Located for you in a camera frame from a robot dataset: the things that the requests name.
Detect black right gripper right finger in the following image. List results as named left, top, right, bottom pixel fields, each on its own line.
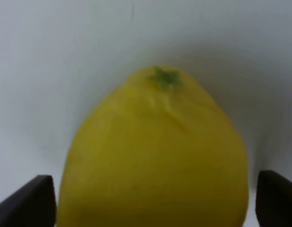
left=255, top=170, right=292, bottom=227

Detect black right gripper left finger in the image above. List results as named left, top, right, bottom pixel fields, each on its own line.
left=0, top=175, right=56, bottom=227

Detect yellow lemon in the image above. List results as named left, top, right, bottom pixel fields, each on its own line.
left=56, top=66, right=249, bottom=227

